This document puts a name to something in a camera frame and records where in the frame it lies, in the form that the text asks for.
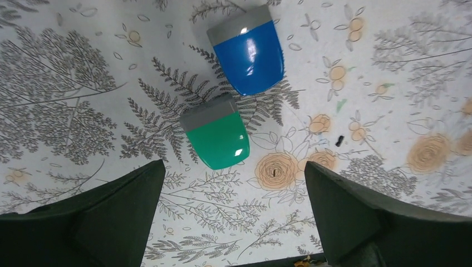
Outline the teal stamp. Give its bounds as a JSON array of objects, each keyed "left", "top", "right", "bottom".
[{"left": 179, "top": 93, "right": 250, "bottom": 170}]

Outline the floral table mat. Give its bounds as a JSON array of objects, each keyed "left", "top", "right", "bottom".
[{"left": 1, "top": 1, "right": 471, "bottom": 266}]

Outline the blue stamp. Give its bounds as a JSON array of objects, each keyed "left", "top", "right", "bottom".
[{"left": 206, "top": 4, "right": 284, "bottom": 96}]

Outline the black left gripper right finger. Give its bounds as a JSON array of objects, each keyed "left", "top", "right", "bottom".
[{"left": 304, "top": 162, "right": 471, "bottom": 266}]

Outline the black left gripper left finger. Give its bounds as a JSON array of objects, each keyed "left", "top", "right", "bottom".
[{"left": 1, "top": 160, "right": 166, "bottom": 266}]

